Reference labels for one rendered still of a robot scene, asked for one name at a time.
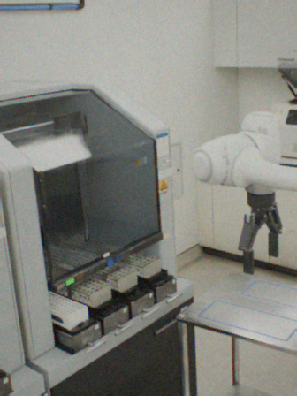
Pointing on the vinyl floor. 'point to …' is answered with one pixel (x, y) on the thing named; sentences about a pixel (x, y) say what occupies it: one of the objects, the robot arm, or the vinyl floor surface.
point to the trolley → (243, 320)
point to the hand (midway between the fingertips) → (261, 260)
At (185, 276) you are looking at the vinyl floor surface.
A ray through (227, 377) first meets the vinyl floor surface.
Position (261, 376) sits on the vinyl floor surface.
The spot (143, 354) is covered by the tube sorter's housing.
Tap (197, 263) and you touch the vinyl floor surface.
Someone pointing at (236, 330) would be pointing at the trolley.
